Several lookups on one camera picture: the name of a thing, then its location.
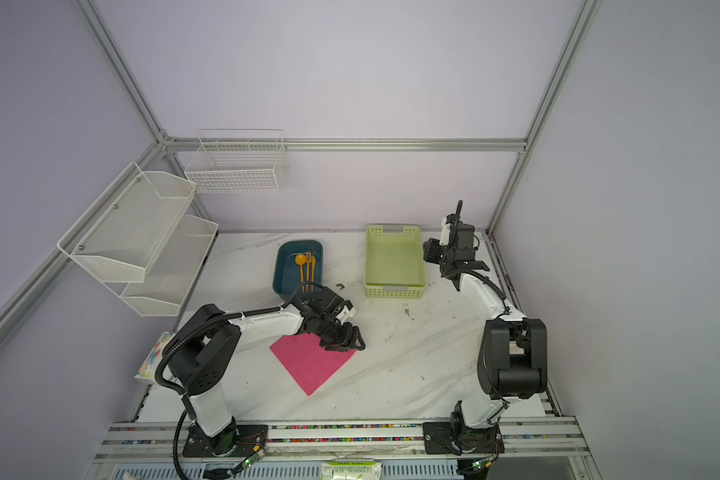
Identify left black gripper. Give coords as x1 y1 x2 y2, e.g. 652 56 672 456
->
315 315 366 352

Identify pink paper napkin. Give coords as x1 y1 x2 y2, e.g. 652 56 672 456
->
270 334 355 396

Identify yellow plastic knife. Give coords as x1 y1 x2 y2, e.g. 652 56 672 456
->
309 256 316 291

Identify yellow plastic fork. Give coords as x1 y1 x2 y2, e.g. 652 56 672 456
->
303 252 314 283

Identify yellow plastic spoon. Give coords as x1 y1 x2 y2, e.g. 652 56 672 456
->
295 253 308 292

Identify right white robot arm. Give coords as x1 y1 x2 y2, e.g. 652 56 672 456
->
423 213 548 453

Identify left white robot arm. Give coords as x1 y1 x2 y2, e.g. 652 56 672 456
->
153 281 366 441

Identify colourful napkin packet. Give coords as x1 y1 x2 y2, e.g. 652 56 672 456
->
134 331 174 385

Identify light green plastic basket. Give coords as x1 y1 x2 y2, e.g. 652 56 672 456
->
364 224 427 299

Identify teal plastic oval tub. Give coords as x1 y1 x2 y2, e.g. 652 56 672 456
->
272 239 323 300

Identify green white label box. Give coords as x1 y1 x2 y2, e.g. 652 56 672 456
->
319 461 383 480

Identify white perforated metal shelf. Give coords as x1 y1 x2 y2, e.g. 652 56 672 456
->
57 163 218 317

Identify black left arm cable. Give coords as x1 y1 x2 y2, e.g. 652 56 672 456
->
153 280 325 480

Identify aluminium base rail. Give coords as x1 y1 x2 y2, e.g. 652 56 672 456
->
86 416 601 479

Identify white wire basket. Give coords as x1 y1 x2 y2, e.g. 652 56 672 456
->
184 129 288 194

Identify aluminium frame profile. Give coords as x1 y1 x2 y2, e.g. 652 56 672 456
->
0 1 601 349

